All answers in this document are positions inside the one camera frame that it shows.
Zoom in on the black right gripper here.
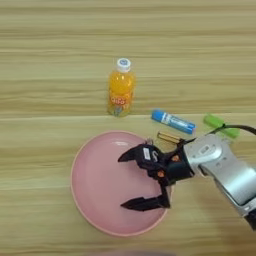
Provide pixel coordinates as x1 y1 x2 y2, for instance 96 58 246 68
117 144 196 212

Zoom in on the blue glue stick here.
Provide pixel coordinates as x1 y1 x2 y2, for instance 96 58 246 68
151 108 197 136

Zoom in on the orange juice bottle white cap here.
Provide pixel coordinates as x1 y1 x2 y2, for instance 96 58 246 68
107 57 137 118

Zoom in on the small black box white label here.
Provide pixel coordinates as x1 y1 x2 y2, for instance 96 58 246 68
135 143 165 170

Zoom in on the pink round plate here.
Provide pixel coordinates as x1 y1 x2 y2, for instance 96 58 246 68
70 130 173 238

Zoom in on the brass and black small cylinder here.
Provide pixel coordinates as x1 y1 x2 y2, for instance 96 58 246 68
156 131 186 145

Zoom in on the green plastic object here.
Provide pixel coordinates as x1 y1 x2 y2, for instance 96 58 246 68
203 113 241 140

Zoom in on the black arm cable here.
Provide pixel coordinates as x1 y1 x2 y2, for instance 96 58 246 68
206 123 256 137

